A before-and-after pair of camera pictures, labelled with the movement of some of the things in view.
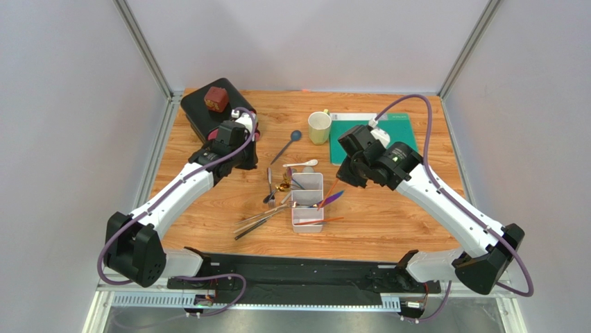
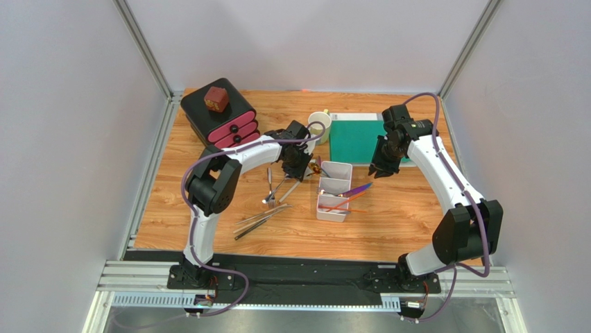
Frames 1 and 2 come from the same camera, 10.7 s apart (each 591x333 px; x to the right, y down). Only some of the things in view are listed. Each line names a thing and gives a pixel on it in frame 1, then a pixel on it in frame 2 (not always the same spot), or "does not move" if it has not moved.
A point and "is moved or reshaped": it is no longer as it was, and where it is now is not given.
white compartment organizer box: [307, 188] → [335, 179]
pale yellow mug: [319, 125] does not move
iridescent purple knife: [328, 201] → [356, 190]
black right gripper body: [348, 171] → [384, 162]
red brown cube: [216, 98] does not move
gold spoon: [283, 187] → [315, 168]
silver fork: [272, 203] does not move
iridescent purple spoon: [289, 175] is moved or reshaped
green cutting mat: [397, 125] does not move
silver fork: [294, 205] → [322, 191]
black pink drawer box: [206, 122] does not move
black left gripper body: [244, 158] → [297, 165]
